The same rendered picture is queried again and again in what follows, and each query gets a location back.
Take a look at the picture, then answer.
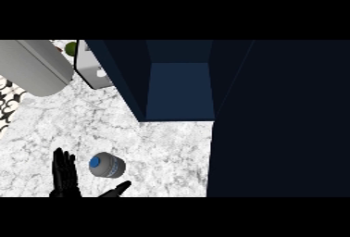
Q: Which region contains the grey rounded appliance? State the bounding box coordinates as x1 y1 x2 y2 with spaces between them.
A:
0 39 76 98

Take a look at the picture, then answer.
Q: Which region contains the blue-capped water bottle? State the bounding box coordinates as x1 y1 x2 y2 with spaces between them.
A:
88 151 128 180

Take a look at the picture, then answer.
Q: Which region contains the dark blue cabinet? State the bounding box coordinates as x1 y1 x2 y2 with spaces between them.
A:
83 39 258 123

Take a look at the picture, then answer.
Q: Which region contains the silver flat appliance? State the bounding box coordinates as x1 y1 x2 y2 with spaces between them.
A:
73 39 116 91

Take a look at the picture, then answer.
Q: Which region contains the green round fruit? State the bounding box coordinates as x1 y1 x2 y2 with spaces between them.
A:
64 41 80 57

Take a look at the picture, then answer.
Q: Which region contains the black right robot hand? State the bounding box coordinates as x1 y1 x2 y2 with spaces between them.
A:
98 180 134 198

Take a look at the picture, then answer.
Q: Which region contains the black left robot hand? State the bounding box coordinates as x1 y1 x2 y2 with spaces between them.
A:
48 147 83 198

